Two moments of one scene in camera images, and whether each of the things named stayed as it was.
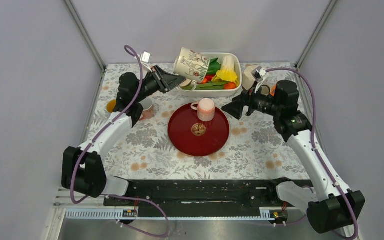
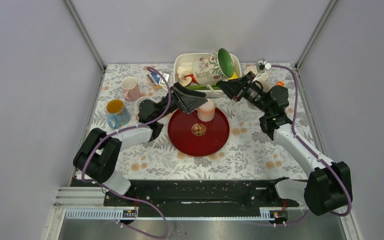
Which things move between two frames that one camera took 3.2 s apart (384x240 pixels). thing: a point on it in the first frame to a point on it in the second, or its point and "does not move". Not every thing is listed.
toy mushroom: x=186 y=82 does not move
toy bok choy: x=214 y=66 to x=185 y=68
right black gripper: x=236 y=108 to x=236 y=86
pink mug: x=206 y=109 does not move
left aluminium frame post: x=82 y=28 does not move
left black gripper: x=166 y=81 to x=181 y=96
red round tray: x=194 y=137 does not move
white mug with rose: x=191 y=66 to x=213 y=67
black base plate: x=203 y=198 does not move
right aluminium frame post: x=324 y=17 does not move
